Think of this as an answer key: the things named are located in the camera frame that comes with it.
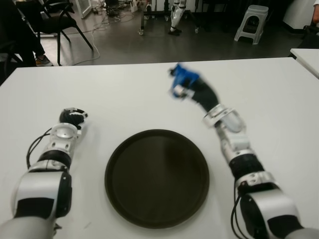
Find left robot hand black glove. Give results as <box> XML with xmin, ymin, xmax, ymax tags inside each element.
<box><xmin>59</xmin><ymin>107</ymin><xmax>89</xmax><ymax>130</ymax></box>

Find right robot hand black glove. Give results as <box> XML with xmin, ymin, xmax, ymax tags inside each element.
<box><xmin>168</xmin><ymin>68</ymin><xmax>221</xmax><ymax>115</ymax></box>

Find blue Oreo cookie packet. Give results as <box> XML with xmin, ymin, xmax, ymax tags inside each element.
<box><xmin>170</xmin><ymin>63</ymin><xmax>200</xmax><ymax>88</ymax></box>

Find white humanoid robot leg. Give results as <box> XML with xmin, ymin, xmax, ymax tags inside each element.
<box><xmin>168</xmin><ymin>0</ymin><xmax>187</xmax><ymax>36</ymax></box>

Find black metal-legged chair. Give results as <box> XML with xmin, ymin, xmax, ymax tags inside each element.
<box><xmin>23</xmin><ymin>0</ymin><xmax>95</xmax><ymax>67</ymax></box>

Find round dark brown tray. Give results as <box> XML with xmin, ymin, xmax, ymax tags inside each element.
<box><xmin>104</xmin><ymin>128</ymin><xmax>210</xmax><ymax>229</ymax></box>

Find person in black trousers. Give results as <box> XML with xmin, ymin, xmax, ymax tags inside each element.
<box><xmin>0</xmin><ymin>0</ymin><xmax>54</xmax><ymax>67</ymax></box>

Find grey plastic stool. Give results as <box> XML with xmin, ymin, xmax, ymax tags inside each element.
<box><xmin>234</xmin><ymin>4</ymin><xmax>270</xmax><ymax>45</ymax></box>

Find white neighbouring table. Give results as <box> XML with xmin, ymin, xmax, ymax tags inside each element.
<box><xmin>290</xmin><ymin>48</ymin><xmax>319</xmax><ymax>79</ymax></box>

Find white framed panel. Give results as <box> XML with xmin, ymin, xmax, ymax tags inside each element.
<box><xmin>74</xmin><ymin>0</ymin><xmax>93</xmax><ymax>19</ymax></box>

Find black padded chair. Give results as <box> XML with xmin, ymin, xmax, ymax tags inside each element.
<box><xmin>298</xmin><ymin>24</ymin><xmax>319</xmax><ymax>49</ymax></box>

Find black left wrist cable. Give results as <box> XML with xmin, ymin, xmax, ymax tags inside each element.
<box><xmin>26</xmin><ymin>128</ymin><xmax>53</xmax><ymax>170</ymax></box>

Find white floor cable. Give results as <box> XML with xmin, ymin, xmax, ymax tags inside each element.
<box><xmin>71</xmin><ymin>14</ymin><xmax>101</xmax><ymax>66</ymax></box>

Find black wheeled metal frame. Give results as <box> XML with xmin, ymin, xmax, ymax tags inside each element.
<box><xmin>138</xmin><ymin>0</ymin><xmax>201</xmax><ymax>35</ymax></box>

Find tangled floor cables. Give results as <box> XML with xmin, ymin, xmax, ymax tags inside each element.
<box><xmin>106</xmin><ymin>2</ymin><xmax>133</xmax><ymax>24</ymax></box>

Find black right elbow cable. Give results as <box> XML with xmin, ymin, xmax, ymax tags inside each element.
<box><xmin>230</xmin><ymin>194</ymin><xmax>244</xmax><ymax>238</ymax></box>

